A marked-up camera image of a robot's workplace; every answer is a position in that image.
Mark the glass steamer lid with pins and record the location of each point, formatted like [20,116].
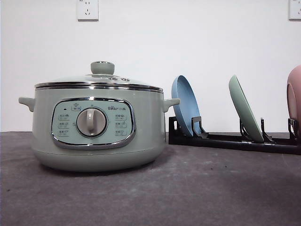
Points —
[102,78]

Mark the green plate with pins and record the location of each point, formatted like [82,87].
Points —
[245,111]

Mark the blue plate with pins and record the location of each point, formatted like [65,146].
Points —
[189,104]

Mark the green electric steamer pot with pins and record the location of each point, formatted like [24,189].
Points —
[98,129]

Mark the grey table cloth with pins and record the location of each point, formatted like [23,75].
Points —
[190,185]

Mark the black dish rack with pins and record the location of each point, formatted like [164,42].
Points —
[239,141]

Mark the pink bowl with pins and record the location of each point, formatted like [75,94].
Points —
[293,96]

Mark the white wall socket left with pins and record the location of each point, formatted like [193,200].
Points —
[87,10]

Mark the white wall socket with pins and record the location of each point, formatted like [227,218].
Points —
[87,10]
[293,11]

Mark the white wall socket right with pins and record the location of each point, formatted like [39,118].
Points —
[293,11]

